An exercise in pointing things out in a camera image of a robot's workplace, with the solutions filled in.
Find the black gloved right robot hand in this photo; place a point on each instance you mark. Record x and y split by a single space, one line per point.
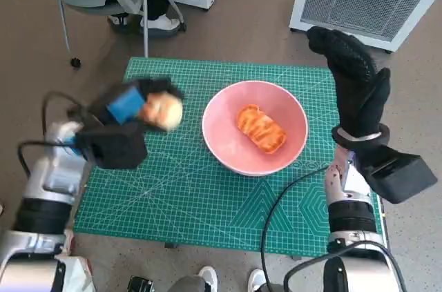
359 74

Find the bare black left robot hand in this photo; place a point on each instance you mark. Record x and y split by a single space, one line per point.
124 104

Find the pale round toy bread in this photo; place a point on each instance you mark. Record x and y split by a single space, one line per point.
165 112

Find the pink bowl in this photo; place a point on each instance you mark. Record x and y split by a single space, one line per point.
221 140

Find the orange toy croissant bread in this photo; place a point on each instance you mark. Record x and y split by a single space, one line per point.
260 129

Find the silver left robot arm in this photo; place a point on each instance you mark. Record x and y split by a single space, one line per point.
52 181

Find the green cutting mat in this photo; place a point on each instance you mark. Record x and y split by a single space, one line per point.
179 195

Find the white robot left foot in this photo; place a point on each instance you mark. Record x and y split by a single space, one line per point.
208 278

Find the white robot foot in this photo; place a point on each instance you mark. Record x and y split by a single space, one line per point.
257 280
208 278

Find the white robot right foot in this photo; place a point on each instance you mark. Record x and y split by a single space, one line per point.
257 280

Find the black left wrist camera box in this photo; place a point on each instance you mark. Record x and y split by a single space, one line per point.
114 147

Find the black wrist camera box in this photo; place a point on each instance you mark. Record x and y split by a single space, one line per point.
400 178
114 147

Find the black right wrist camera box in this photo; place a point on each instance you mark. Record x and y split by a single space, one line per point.
400 178

